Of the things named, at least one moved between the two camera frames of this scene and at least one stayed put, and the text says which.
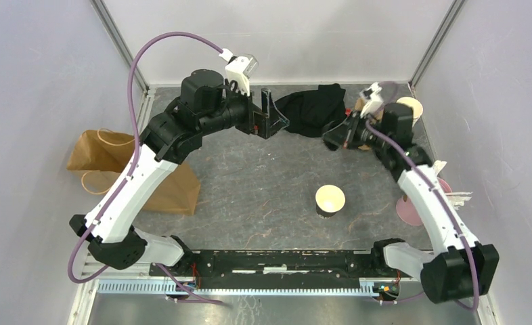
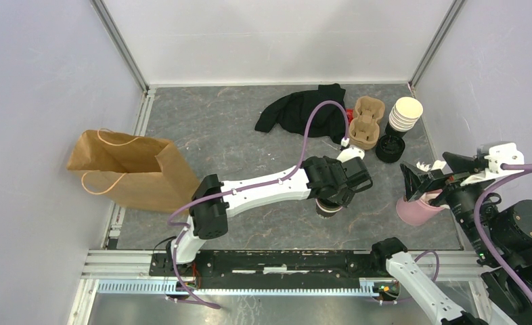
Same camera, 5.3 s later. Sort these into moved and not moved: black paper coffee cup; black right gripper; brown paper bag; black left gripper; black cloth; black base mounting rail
Moved: black right gripper; black left gripper
Not moved: black base mounting rail; black cloth; black paper coffee cup; brown paper bag
